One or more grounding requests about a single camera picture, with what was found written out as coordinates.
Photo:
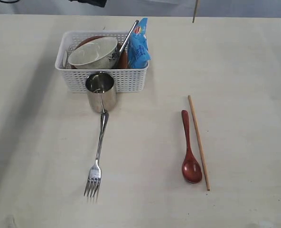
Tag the shiny steel cup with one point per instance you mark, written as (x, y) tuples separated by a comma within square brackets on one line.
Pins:
[(101, 95)]

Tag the wooden chopstick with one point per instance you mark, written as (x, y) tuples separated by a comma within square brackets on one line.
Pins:
[(195, 11), (201, 151)]

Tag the cream ceramic bowl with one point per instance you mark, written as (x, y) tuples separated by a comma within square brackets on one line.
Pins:
[(95, 54)]

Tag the steel fork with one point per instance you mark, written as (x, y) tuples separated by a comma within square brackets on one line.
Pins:
[(95, 173)]

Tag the dark red wooden spoon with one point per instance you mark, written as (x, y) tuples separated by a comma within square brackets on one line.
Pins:
[(191, 170)]

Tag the white perforated plastic basket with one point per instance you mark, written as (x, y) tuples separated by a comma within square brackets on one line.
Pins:
[(126, 80)]

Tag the steel knife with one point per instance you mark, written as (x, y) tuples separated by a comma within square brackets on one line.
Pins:
[(127, 37)]

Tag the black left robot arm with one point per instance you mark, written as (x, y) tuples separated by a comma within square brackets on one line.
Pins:
[(99, 3)]

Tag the blue chips bag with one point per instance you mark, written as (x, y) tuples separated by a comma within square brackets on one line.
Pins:
[(138, 53)]

